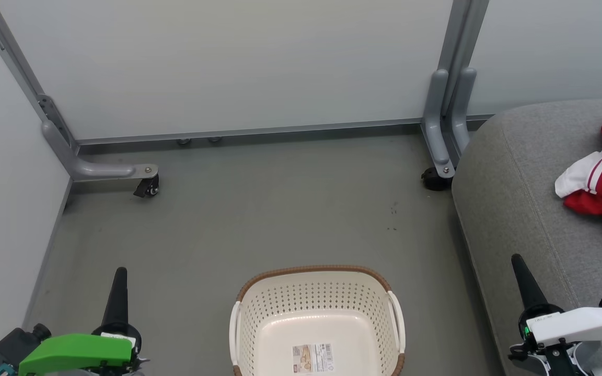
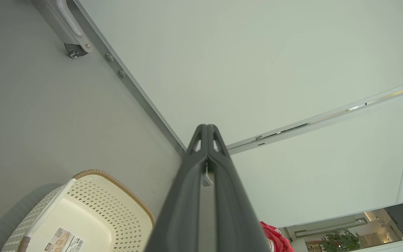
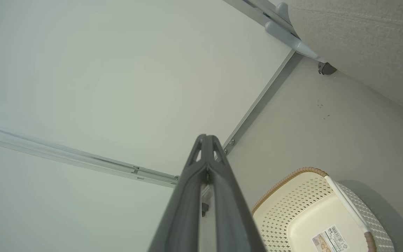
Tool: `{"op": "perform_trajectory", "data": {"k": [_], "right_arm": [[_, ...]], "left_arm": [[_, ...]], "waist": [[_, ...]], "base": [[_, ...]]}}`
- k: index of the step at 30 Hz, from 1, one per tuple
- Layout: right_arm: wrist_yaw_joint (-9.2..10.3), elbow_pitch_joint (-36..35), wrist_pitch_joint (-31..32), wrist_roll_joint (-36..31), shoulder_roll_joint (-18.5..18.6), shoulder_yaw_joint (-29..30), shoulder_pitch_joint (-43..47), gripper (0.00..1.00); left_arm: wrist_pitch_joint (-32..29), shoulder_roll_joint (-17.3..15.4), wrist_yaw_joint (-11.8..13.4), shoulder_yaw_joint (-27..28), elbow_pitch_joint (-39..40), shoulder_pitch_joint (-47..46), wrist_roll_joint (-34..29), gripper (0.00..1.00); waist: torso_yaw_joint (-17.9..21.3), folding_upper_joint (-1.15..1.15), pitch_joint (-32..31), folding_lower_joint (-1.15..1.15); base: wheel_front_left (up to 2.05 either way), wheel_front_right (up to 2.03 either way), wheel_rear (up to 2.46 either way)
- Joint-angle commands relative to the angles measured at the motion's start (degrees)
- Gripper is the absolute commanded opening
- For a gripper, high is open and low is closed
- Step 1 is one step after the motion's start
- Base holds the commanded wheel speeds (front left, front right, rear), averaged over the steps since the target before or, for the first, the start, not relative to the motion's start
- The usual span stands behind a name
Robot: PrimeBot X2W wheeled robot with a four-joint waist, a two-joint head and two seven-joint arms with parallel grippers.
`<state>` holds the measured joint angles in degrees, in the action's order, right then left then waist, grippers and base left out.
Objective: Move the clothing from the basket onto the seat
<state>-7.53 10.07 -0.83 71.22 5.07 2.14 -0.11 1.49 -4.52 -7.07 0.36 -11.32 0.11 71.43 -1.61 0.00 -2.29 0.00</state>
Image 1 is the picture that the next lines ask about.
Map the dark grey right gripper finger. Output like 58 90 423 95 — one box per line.
511 254 548 314

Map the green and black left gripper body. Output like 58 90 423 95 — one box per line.
18 322 147 376

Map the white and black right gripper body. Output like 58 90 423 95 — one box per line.
507 305 602 376

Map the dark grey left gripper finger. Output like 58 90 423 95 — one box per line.
101 267 130 326

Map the cream laundry basket brown rim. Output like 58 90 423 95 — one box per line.
229 265 406 376

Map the grey fabric sofa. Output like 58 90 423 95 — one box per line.
451 99 602 376

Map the black caster wheel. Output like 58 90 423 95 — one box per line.
133 175 160 199
421 167 454 192

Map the long grey partition foot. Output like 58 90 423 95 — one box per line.
41 120 159 183

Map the grey curved partition foot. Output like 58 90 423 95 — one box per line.
450 67 478 157
422 69 456 179

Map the paper product label sticker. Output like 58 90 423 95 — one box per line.
292 343 335 374

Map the grey partition bottom rail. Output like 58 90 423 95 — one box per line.
76 115 495 148

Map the grey upright partition post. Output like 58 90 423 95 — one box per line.
439 0 490 115

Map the grey slanted partition post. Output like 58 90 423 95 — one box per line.
0 0 79 153

